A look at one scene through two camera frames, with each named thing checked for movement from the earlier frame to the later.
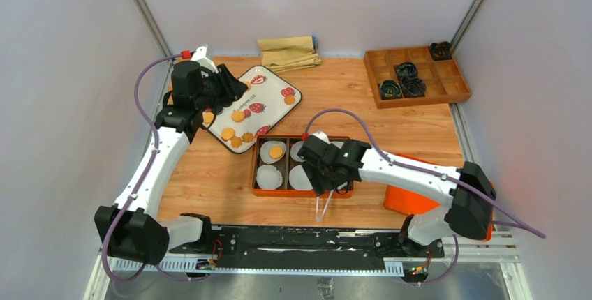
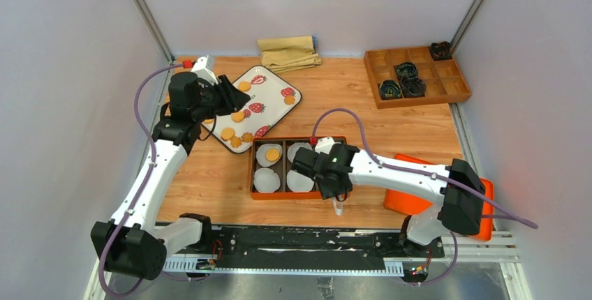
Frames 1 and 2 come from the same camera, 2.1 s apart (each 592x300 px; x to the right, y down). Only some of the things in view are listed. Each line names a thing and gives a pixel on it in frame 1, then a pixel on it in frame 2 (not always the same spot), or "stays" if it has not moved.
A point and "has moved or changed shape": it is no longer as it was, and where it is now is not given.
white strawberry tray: (246, 121) stays
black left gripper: (234, 87) stays
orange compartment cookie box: (279, 171) stays
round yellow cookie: (276, 152) has moved or changed shape
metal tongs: (319, 218) → (338, 206)
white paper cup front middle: (299, 179) stays
